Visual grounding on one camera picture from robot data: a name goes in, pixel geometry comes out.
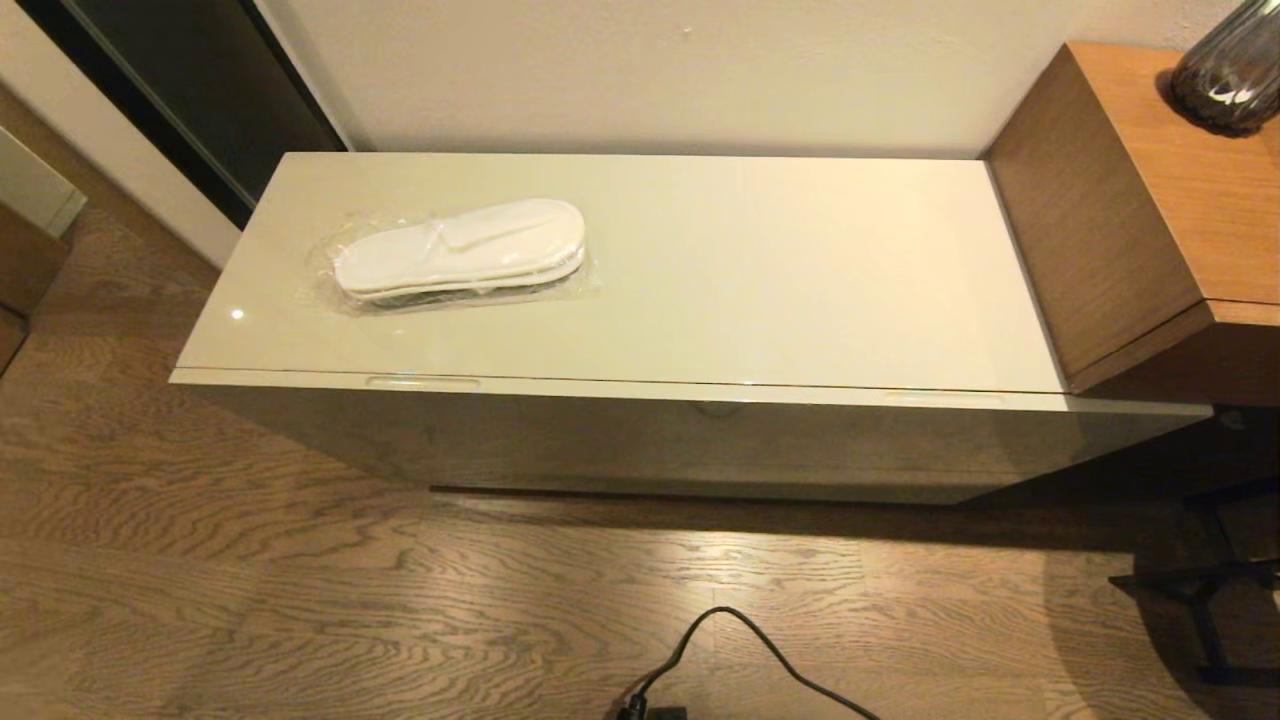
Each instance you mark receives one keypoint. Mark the brown wooden furniture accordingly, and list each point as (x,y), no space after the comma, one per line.
(25,270)

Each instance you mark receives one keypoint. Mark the glossy white drawer cabinet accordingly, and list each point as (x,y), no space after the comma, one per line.
(750,260)

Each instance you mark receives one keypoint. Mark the brown wooden side table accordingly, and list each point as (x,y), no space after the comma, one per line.
(1130,180)

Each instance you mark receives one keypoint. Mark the black metal stand legs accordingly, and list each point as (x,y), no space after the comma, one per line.
(1215,620)

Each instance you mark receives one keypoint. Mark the dark ribbed glass vase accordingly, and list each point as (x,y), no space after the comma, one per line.
(1230,70)

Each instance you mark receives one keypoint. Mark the dark sliding door panel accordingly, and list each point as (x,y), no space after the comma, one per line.
(200,90)

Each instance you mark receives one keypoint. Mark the white flat panel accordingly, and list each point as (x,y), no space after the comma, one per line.
(35,185)

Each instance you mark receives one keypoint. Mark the white slippers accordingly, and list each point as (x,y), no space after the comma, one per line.
(460,250)

